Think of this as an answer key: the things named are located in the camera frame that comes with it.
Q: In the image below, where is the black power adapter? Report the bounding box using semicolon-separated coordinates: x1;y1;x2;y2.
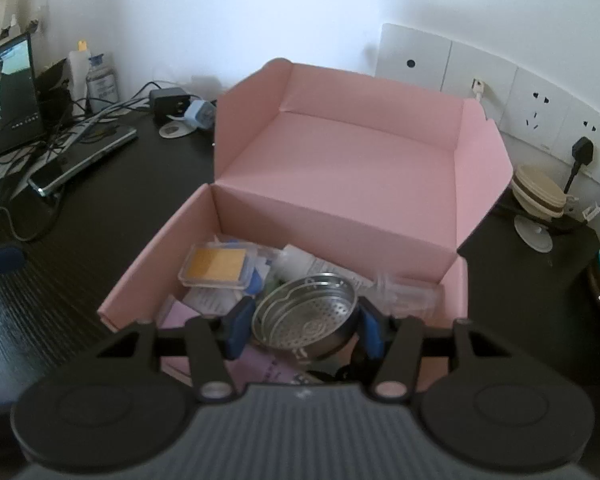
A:
150;87;188;123

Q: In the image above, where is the black cable bundle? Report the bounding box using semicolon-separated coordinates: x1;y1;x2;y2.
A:
0;80;156;243

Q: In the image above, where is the black speaker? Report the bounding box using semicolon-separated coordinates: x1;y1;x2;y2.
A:
35;57;76;128

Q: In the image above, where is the white lotion bottle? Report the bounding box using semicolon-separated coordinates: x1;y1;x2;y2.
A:
68;40;92;111

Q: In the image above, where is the clear bottle blue label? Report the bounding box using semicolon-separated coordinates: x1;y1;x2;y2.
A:
87;55;119;113

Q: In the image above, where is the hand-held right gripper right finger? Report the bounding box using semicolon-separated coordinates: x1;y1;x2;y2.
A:
356;296;501;402

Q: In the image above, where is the clear case gold pad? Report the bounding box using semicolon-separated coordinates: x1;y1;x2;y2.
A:
177;243;258;289

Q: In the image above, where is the silver round disc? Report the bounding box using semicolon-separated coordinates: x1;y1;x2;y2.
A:
159;122;196;139

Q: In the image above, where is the metal strainer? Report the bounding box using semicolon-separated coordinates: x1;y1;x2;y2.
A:
251;273;359;361

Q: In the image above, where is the purple sachet packet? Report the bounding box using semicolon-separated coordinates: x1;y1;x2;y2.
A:
160;295;321;386

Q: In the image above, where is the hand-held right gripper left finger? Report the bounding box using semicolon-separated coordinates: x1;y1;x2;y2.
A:
96;296;256;404

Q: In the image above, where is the black power plug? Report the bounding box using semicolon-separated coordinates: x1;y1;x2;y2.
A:
571;136;595;193

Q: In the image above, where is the white squeeze tube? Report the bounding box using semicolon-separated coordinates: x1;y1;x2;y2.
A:
272;244;331;286

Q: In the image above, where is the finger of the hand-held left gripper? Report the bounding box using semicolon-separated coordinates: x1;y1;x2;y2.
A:
0;245;27;281

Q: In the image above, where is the blue USB charger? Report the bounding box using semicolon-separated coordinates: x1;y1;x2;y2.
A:
184;100;216;133

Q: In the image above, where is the silver slim device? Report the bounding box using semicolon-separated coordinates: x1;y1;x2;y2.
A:
27;125;138;197

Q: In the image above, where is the pink cardboard box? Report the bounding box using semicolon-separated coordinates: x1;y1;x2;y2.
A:
97;58;513;391

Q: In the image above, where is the white wall socket panel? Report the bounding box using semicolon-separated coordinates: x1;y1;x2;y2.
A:
375;22;600;188

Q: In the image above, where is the black laptop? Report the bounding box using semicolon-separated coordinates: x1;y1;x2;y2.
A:
0;32;48;196

